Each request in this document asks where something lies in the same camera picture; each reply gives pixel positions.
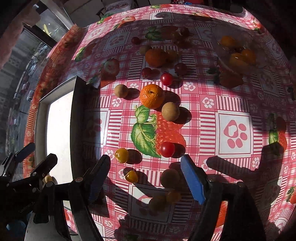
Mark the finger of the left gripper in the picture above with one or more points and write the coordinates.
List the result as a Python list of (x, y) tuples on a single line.
[(44, 167), (10, 163)]

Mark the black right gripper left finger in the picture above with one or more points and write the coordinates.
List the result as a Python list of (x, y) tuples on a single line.
[(97, 177)]

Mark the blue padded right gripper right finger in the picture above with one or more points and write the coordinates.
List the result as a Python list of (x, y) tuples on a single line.
[(196, 179)]

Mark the yellow tomato bottom shadow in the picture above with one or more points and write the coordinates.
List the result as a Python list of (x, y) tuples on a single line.
[(173, 197)]

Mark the yellow cherry tomato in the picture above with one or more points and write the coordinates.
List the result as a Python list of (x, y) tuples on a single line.
[(122, 155), (131, 177)]

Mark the red cherry tomato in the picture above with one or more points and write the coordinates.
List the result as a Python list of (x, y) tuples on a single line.
[(167, 79), (167, 149)]

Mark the brown longan bottom shadow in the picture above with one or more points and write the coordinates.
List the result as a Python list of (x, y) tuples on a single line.
[(158, 203)]

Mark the orange mandarin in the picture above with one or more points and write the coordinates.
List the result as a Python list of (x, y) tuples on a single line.
[(156, 57), (152, 96)]

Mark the white shallow tray box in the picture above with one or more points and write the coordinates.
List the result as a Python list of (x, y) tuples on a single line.
[(58, 128)]

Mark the pink strawberry checked tablecloth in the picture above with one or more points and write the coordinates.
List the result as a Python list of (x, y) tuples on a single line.
[(239, 127)]

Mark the orange mandarin in shadow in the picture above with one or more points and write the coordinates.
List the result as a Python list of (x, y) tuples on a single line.
[(156, 57)]

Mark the clear glass bowl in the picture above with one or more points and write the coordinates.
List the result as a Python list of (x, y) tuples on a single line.
[(238, 50)]

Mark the greenish longan far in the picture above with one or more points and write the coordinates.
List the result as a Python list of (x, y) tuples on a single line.
[(143, 49)]

